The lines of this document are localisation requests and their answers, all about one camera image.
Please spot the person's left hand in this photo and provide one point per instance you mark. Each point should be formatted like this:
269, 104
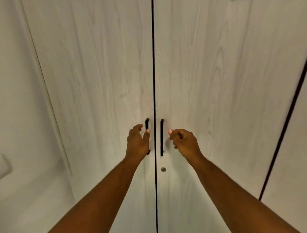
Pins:
136, 146

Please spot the person's right hand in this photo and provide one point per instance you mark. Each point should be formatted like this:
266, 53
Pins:
187, 144

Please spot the white wooden wardrobe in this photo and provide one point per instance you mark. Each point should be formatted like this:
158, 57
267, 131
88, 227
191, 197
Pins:
220, 72

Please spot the person's left forearm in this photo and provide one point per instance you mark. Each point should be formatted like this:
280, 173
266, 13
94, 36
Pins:
100, 201

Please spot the person's right forearm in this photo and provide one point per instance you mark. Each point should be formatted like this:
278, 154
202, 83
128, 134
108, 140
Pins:
235, 199

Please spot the round metal door keyhole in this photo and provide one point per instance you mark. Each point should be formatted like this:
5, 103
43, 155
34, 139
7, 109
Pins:
163, 169

